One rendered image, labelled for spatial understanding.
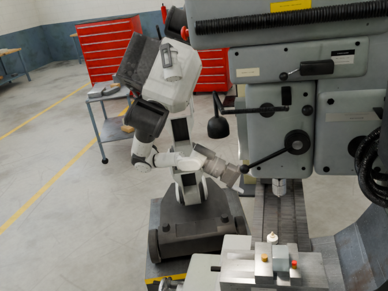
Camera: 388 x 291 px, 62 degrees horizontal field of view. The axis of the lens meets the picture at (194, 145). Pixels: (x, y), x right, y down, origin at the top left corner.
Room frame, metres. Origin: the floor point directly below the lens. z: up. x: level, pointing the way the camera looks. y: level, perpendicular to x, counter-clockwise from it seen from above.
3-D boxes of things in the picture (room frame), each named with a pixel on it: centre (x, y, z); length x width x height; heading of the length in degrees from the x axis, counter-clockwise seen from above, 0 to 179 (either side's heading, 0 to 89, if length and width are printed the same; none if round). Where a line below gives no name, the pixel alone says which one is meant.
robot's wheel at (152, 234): (1.49, 0.32, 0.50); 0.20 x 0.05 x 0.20; 0
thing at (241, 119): (0.95, -0.17, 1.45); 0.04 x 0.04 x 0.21; 74
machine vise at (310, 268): (0.79, -0.20, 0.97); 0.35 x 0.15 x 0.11; 76
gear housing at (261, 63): (0.90, -0.31, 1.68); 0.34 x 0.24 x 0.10; 74
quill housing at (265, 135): (0.92, -0.28, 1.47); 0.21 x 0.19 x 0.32; 164
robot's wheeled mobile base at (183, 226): (1.74, 0.06, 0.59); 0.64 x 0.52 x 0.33; 0
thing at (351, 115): (0.86, -0.46, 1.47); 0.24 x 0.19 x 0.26; 164
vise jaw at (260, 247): (0.80, -0.18, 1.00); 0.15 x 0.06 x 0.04; 166
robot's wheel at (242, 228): (1.49, -0.21, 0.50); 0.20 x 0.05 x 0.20; 0
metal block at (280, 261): (0.78, -0.23, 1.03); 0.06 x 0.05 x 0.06; 166
